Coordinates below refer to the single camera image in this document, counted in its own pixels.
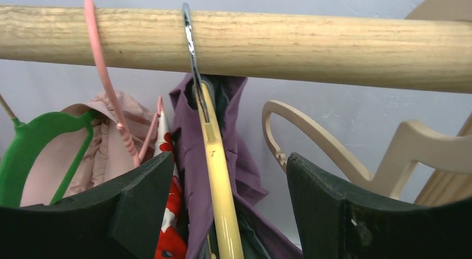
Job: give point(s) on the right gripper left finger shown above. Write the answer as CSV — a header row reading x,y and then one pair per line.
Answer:
x,y
120,218

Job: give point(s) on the yellow hanger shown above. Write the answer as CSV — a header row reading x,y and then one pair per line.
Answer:
x,y
225,217

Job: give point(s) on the red floral garment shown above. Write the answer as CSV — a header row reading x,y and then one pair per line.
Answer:
x,y
170,243

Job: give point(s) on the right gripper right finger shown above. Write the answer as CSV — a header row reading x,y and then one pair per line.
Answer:
x,y
337,219

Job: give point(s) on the pink hanger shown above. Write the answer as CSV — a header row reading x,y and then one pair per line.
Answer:
x,y
122,126

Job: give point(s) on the pink dress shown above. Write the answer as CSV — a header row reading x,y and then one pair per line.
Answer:
x,y
105,158

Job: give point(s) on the green hanger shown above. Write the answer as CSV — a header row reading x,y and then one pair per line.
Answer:
x,y
30,139

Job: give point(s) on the beige wooden hanger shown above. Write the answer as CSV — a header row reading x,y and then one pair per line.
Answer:
x,y
412,143

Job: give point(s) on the purple skirt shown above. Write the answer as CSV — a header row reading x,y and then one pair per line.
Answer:
x,y
260,238

